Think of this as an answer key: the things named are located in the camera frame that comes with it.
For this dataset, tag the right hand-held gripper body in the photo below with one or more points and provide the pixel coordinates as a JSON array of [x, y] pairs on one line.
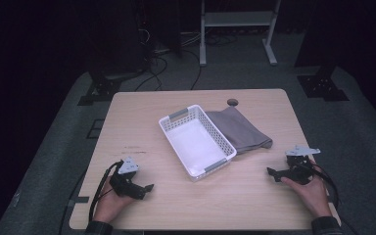
[[300, 171]]

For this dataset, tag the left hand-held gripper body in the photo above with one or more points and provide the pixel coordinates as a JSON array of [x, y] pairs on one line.
[[124, 187]]

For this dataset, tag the grey cloth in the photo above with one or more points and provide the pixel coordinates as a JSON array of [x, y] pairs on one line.
[[241, 130]]

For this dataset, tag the white plastic basket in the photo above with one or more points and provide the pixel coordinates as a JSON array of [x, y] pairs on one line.
[[196, 147]]

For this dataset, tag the person's left hand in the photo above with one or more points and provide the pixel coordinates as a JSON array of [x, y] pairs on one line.
[[107, 207]]

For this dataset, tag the person's right hand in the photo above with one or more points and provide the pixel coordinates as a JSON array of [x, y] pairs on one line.
[[313, 196]]

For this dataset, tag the dark tape strip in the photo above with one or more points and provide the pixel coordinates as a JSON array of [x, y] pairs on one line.
[[80, 199]]

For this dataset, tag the black stand base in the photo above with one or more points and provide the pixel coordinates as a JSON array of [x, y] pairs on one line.
[[103, 88], [323, 86]]

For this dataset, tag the white metal stand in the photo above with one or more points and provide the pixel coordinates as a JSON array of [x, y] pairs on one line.
[[235, 19]]

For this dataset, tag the dark computer tower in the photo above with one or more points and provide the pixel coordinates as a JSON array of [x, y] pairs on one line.
[[163, 26]]

